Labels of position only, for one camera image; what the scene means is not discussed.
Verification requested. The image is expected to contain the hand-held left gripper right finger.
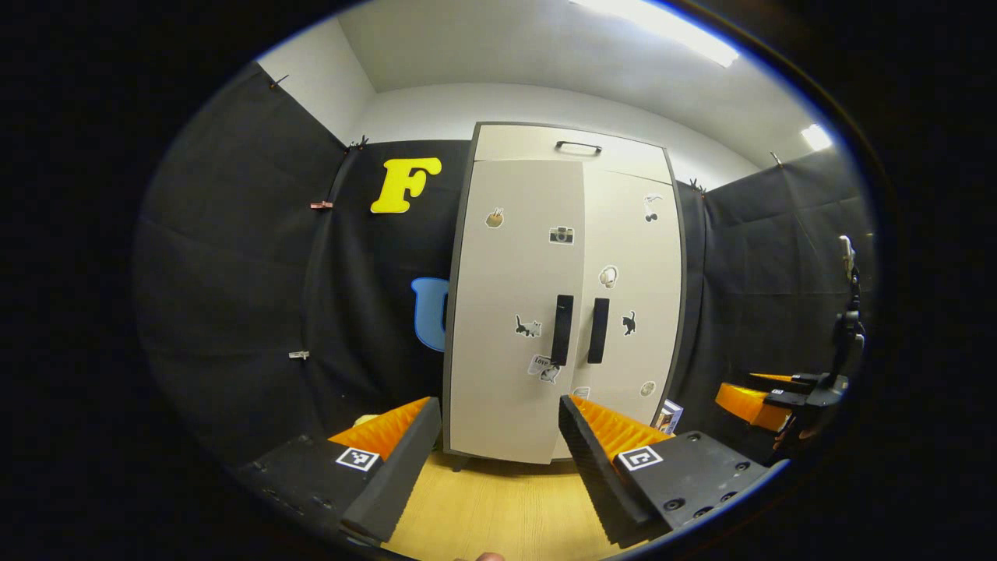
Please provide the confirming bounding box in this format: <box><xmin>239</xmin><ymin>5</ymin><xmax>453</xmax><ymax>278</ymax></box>
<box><xmin>558</xmin><ymin>393</ymin><xmax>773</xmax><ymax>549</ymax></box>

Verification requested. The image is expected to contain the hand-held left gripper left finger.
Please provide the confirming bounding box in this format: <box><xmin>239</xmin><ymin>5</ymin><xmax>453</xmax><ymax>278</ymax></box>
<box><xmin>238</xmin><ymin>396</ymin><xmax>443</xmax><ymax>545</ymax></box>

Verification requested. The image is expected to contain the white shoe cabinet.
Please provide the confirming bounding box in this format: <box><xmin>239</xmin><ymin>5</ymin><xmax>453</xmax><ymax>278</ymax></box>
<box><xmin>442</xmin><ymin>121</ymin><xmax>696</xmax><ymax>472</ymax></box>

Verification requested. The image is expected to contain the white shoe cabinet door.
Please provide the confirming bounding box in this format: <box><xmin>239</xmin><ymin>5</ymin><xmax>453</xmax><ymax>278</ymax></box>
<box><xmin>449</xmin><ymin>160</ymin><xmax>587</xmax><ymax>466</ymax></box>
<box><xmin>551</xmin><ymin>166</ymin><xmax>685</xmax><ymax>460</ymax></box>

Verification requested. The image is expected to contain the white cabinet drawer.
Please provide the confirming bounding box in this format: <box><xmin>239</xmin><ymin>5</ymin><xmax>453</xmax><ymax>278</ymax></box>
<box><xmin>473</xmin><ymin>123</ymin><xmax>675</xmax><ymax>185</ymax></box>

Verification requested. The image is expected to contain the small printed box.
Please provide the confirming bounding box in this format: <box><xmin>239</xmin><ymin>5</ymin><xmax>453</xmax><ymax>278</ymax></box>
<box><xmin>653</xmin><ymin>399</ymin><xmax>685</xmax><ymax>436</ymax></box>

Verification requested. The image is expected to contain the black backdrop cloth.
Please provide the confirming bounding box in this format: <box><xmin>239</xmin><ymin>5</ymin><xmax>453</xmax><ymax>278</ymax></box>
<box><xmin>132</xmin><ymin>62</ymin><xmax>877</xmax><ymax>468</ymax></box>

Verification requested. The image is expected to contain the black door handle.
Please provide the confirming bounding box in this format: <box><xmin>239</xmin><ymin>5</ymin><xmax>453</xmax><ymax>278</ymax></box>
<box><xmin>551</xmin><ymin>295</ymin><xmax>575</xmax><ymax>367</ymax></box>
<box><xmin>587</xmin><ymin>297</ymin><xmax>611</xmax><ymax>365</ymax></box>

